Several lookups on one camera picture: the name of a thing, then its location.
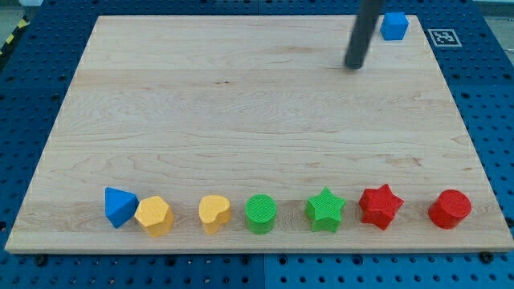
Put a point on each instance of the black cylindrical robot arm stick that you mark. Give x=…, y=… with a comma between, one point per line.
x=362, y=33

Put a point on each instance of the light wooden board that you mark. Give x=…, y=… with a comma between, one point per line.
x=183, y=107

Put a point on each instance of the green cylinder block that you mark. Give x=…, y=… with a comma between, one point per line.
x=260, y=212

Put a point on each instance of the yellow heart block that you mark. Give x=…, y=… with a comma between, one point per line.
x=214, y=211

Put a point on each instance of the green star block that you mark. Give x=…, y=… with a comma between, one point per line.
x=324, y=211

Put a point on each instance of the yellow hexagon block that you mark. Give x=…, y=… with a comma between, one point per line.
x=155, y=216

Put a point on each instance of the red star block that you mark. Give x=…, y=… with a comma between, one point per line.
x=379, y=206

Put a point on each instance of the blue triangular prism block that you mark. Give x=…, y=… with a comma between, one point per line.
x=120, y=206

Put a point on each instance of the blue cube block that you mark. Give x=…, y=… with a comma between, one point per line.
x=394, y=26

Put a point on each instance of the red cylinder block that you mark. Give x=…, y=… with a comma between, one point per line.
x=449, y=209

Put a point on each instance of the black white fiducial marker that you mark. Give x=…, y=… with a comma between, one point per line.
x=444, y=37

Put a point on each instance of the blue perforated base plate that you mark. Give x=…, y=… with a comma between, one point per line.
x=43, y=59

